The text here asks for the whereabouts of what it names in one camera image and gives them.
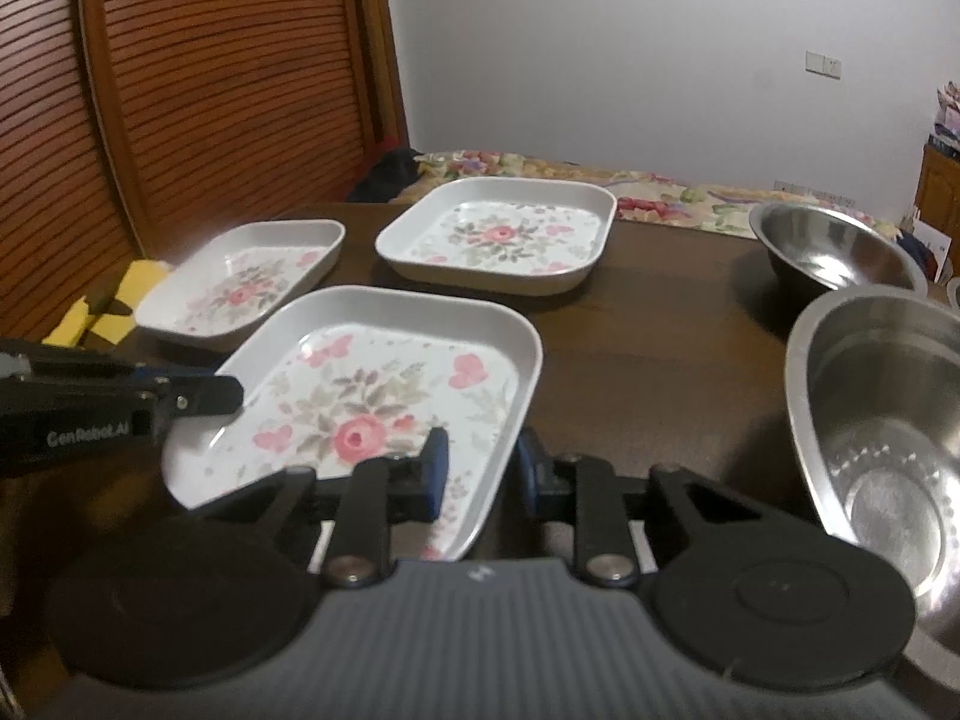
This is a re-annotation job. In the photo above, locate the large floral tray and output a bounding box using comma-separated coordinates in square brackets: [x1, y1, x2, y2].
[376, 177, 617, 298]
[163, 286, 544, 561]

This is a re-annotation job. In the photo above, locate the large steel bowl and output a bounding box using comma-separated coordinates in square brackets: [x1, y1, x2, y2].
[784, 286, 958, 691]

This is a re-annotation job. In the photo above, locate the small steel bowl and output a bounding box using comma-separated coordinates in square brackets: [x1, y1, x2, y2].
[748, 202, 928, 298]

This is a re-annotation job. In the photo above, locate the small floral tray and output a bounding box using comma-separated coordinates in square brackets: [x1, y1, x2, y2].
[133, 220, 347, 351]

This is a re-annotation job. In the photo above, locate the brown louvered wardrobe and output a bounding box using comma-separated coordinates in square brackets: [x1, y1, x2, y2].
[2, 0, 407, 340]

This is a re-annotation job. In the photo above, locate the black clothing pile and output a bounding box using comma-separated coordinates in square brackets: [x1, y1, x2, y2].
[347, 146, 420, 205]

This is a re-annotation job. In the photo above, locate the floral bed quilt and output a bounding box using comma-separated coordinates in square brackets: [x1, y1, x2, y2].
[395, 149, 900, 241]

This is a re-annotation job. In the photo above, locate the white paper bag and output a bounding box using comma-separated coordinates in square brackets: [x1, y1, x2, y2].
[898, 218, 953, 283]

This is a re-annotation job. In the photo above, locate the wooden sideboard cabinet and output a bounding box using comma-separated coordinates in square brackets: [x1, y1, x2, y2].
[914, 143, 960, 273]

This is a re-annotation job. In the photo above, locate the folded clothes stack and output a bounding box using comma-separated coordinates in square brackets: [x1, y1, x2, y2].
[929, 82, 960, 161]

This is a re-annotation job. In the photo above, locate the white wall switch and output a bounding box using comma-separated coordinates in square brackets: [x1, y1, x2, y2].
[805, 50, 843, 80]

